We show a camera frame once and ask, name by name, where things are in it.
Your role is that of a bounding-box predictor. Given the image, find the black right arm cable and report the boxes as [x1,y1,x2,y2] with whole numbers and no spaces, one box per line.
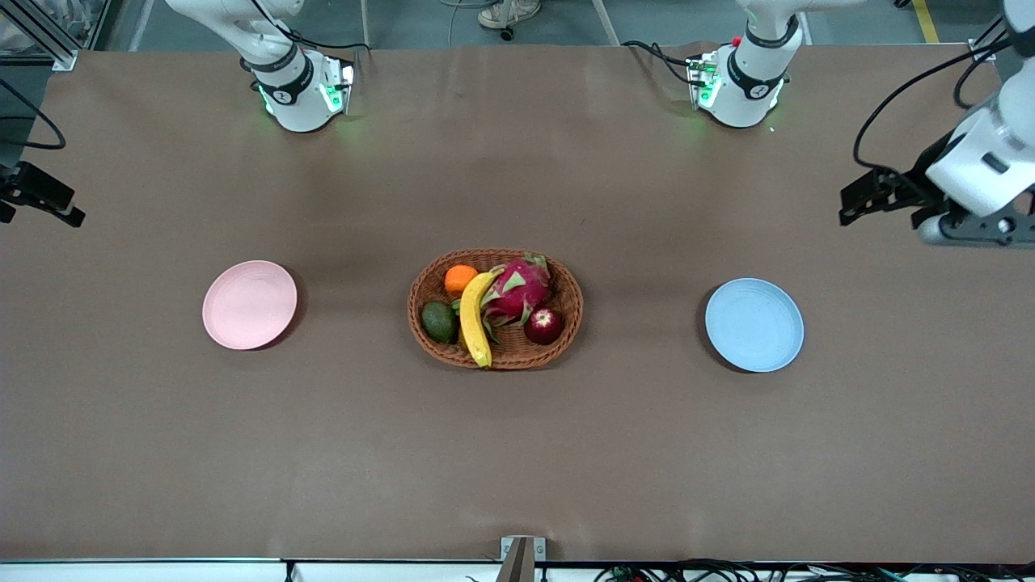
[0,77,67,152]

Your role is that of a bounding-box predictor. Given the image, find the red apple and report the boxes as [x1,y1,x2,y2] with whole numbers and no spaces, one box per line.
[524,306,564,346]

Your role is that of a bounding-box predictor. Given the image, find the black cable bundle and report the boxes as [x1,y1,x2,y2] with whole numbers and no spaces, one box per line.
[594,558,1035,582]

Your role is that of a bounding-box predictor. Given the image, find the short looped black cable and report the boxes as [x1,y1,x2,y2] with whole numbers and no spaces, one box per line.
[953,47,1008,111]

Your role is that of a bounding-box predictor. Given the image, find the metal base connector bracket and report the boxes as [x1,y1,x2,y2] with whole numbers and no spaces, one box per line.
[319,58,357,116]
[686,50,720,111]

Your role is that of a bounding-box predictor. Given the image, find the pink dragon fruit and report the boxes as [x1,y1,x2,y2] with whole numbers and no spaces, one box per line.
[453,252,556,345]

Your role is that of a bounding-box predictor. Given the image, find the blue round plate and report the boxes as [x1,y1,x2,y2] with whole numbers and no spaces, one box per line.
[704,278,805,373]

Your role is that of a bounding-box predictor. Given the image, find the black base cable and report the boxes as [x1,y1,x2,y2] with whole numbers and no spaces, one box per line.
[251,0,373,54]
[621,40,698,86]

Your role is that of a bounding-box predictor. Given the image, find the brown wicker basket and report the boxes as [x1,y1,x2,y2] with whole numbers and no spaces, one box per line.
[407,248,585,371]

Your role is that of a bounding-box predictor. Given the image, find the green avocado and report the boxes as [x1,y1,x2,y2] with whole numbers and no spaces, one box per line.
[420,301,460,344]

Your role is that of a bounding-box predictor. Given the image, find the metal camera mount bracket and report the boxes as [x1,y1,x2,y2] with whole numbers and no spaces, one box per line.
[495,536,547,582]

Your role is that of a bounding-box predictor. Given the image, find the yellow banana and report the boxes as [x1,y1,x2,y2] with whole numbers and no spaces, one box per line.
[458,269,503,369]

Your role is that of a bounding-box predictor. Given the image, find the aluminium frame profile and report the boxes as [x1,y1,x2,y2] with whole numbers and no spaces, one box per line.
[0,0,111,72]

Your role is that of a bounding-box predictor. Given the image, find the long black left arm cable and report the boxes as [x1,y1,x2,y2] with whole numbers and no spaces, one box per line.
[853,36,1020,175]

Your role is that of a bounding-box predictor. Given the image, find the beige shoe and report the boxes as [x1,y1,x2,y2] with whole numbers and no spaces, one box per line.
[477,0,543,30]

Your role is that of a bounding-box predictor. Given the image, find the pink round plate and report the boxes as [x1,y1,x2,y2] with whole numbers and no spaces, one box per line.
[202,259,298,351]

